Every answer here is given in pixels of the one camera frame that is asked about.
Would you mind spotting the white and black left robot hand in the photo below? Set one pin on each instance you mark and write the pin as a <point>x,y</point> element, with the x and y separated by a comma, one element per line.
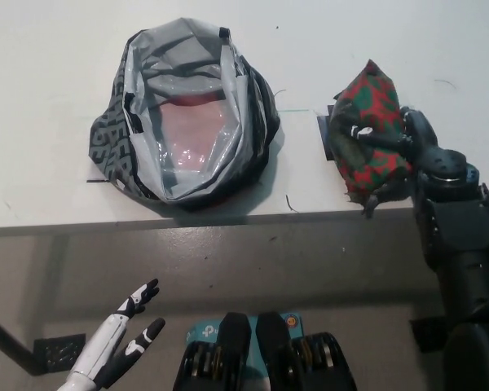
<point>102,342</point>

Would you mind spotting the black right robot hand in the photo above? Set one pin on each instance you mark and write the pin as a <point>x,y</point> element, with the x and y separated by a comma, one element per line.
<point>419,130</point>

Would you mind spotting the red and green cloth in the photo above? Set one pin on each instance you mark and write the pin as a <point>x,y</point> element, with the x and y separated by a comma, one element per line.
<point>371,102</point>

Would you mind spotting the black and grey plastic bag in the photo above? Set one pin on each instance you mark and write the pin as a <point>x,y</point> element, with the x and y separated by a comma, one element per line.
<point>114,134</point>

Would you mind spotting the teal box on robot torso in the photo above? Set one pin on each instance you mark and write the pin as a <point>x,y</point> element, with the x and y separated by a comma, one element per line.
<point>201,332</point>

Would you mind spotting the black table foot plate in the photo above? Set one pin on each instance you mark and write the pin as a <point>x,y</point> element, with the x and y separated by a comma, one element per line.
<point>57,352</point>
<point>426,334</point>

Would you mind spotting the black table leg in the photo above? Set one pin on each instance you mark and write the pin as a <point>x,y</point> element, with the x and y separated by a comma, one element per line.
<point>8,338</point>

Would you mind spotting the black tape patch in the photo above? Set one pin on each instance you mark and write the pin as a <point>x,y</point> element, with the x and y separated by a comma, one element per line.
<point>325,130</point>

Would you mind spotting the thin black tape strip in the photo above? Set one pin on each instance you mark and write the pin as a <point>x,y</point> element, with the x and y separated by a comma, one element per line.
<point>100,181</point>

